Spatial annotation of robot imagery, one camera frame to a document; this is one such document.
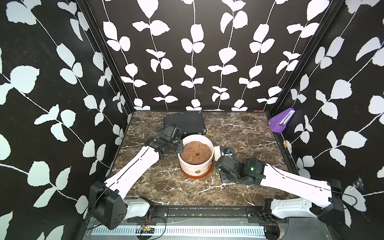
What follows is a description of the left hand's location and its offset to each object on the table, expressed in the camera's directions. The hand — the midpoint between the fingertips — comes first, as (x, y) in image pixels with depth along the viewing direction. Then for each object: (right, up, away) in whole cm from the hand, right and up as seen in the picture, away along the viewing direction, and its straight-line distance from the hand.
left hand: (182, 144), depth 81 cm
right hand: (+20, -13, -8) cm, 25 cm away
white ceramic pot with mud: (+8, -9, +1) cm, 12 cm away
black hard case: (+4, +12, +26) cm, 29 cm away
